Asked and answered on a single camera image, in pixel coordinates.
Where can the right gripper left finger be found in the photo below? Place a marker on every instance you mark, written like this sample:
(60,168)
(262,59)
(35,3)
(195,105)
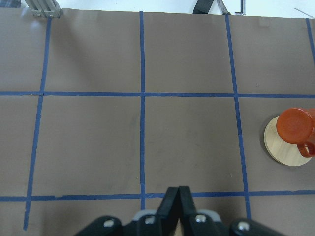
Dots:
(160,222)

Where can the small black power brick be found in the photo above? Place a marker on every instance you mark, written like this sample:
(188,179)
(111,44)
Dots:
(202,6)

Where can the orange mug on tree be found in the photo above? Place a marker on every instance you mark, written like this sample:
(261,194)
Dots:
(297,126)

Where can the aluminium frame post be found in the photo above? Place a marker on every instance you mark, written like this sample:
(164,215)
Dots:
(44,8)

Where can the wooden mug tree stand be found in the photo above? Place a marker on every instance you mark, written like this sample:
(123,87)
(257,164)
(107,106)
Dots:
(281,151)

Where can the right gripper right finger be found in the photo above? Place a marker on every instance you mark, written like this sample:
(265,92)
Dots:
(209,223)

